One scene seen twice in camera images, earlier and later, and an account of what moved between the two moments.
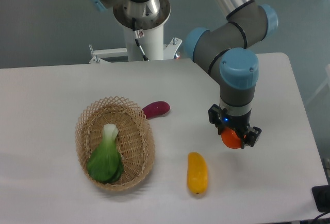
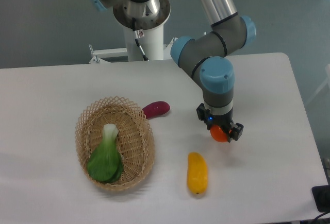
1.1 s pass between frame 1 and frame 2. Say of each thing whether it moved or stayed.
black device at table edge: stayed
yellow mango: stayed
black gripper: moved
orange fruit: moved
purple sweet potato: stayed
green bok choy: stayed
